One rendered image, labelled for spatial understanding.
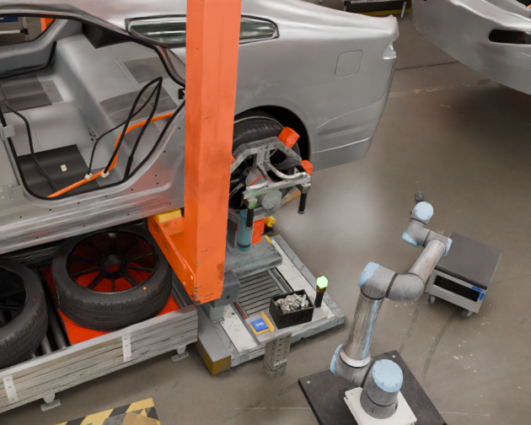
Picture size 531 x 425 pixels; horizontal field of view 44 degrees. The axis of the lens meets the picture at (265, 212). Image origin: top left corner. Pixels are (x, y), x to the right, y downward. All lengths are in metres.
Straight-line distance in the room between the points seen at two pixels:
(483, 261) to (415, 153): 1.74
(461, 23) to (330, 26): 2.11
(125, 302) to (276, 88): 1.39
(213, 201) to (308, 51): 1.03
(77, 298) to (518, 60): 3.61
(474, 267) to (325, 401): 1.43
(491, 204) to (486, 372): 1.72
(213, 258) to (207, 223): 0.25
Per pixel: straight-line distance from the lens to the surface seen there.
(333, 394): 3.54
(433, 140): 6.15
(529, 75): 5.48
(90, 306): 3.63
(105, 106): 4.16
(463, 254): 4.45
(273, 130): 3.73
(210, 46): 2.64
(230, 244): 4.30
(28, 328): 3.58
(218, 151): 2.92
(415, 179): 5.58
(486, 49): 5.50
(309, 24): 3.60
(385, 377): 3.24
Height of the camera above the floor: 3.14
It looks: 40 degrees down
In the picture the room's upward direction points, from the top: 6 degrees clockwise
